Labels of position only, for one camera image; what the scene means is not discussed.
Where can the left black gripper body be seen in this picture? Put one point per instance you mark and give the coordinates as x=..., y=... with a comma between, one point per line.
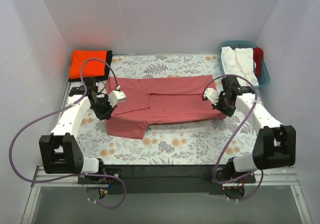
x=104, y=112

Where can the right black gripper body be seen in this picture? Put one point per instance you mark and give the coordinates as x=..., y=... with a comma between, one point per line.
x=223, y=108

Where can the pink t shirt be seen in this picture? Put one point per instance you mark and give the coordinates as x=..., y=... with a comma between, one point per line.
x=158, y=101

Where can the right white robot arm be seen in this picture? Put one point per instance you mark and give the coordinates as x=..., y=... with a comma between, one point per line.
x=275, y=144

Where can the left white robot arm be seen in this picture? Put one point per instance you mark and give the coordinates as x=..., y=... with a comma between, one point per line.
x=60, y=151

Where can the white t shirt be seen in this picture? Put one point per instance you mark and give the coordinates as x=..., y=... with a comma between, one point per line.
x=245, y=63
x=228, y=58

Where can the teal laundry basket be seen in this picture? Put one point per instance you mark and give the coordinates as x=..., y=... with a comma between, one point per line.
x=263, y=78

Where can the red t shirt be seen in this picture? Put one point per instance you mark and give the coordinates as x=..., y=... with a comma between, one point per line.
x=258, y=55

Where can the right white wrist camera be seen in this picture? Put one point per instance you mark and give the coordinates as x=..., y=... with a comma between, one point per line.
x=211, y=94

